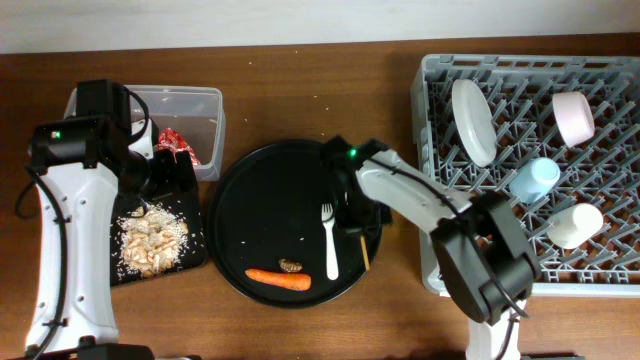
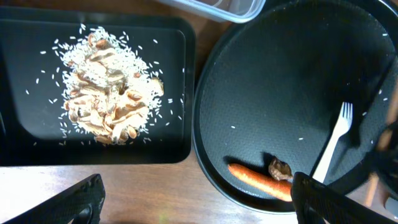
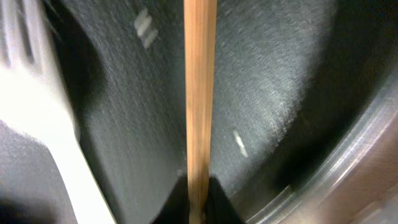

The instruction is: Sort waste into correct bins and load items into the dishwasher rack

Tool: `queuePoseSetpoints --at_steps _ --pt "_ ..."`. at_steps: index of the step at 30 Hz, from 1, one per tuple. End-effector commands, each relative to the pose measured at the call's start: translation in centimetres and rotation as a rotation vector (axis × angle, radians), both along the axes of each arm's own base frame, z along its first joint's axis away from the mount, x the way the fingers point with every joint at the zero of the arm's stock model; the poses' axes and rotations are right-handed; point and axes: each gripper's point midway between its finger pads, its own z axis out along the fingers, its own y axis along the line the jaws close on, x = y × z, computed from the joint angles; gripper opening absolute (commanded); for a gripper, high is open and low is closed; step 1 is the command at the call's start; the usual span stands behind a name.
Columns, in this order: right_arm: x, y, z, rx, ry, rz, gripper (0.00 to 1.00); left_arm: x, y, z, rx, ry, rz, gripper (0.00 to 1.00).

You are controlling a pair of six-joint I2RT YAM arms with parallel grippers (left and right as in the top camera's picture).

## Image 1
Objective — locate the pile of rice and shells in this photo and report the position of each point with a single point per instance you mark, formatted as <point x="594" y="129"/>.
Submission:
<point x="152" y="240"/>

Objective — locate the orange carrot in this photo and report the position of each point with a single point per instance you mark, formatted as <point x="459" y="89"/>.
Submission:
<point x="290" y="281"/>

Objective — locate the brown food scrap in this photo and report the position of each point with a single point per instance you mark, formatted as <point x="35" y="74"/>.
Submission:
<point x="290" y="266"/>

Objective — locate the wooden chopstick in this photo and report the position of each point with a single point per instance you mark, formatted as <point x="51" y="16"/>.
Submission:
<point x="365" y="252"/>

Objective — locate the grey plate with food scraps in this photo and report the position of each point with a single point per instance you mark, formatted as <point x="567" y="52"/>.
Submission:
<point x="473" y="120"/>

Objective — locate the cream paper cup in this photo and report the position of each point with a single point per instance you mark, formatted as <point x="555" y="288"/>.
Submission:
<point x="573" y="226"/>

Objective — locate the red snack wrapper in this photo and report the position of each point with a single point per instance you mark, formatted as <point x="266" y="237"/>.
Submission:
<point x="169" y="139"/>

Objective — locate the pink bowl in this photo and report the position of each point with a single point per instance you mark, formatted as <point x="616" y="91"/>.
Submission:
<point x="573" y="117"/>

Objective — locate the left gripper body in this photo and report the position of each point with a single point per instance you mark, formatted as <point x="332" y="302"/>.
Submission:
<point x="164" y="178"/>

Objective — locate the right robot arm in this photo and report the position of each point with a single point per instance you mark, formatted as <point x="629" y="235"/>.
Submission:
<point x="482" y="253"/>

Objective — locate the round black tray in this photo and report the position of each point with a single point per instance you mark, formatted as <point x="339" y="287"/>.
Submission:
<point x="267" y="207"/>

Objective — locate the white plastic fork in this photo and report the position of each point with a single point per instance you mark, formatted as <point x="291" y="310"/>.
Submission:
<point x="328" y="222"/>

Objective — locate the grey dishwasher rack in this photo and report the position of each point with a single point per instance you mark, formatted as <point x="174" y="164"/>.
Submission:
<point x="603" y="171"/>

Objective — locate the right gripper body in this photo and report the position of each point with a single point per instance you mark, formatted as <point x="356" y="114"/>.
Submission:
<point x="356" y="216"/>

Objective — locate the clear plastic bin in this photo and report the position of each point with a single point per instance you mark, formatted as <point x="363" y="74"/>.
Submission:
<point x="195" y="120"/>

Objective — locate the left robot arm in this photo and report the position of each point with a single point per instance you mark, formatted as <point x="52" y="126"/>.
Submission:
<point x="74" y="314"/>

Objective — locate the blue plastic cup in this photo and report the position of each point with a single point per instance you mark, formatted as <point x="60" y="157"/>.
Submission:
<point x="535" y="180"/>

